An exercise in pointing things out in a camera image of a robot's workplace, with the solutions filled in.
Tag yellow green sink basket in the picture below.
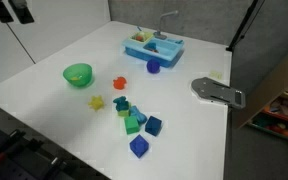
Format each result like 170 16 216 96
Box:
128 30 154 43

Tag small pale yellow piece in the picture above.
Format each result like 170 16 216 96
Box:
209 69 224 80

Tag blue toy sink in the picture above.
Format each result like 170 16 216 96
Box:
122 30 186 69

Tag bright blue cube block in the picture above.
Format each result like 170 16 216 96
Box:
128 133 151 159

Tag orange toy figure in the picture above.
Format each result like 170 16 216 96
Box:
112 76 128 91

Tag dark blue cube block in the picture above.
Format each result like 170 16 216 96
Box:
144 115 163 137

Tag grey toy faucet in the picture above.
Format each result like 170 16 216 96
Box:
153 9 180 40

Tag grey metal mounting plate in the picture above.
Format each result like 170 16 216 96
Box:
190 76 247 110

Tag purple blue ball toy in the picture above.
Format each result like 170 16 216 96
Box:
146 58 161 75

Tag cardboard toy shelf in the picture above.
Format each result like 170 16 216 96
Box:
232 42 288 146

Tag black tripod pole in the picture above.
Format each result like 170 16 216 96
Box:
225 0 266 53

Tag black equipment with red clamp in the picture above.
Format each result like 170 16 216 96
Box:
0 119 112 180

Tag yellow star toy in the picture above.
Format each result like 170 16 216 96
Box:
87 95 105 112

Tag light blue toy figure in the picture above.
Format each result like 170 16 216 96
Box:
129 105 148 126

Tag dark teal green toy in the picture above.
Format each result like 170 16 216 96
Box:
112 95 131 112

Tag green translucent plastic bowl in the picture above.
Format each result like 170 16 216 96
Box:
62 63 94 88

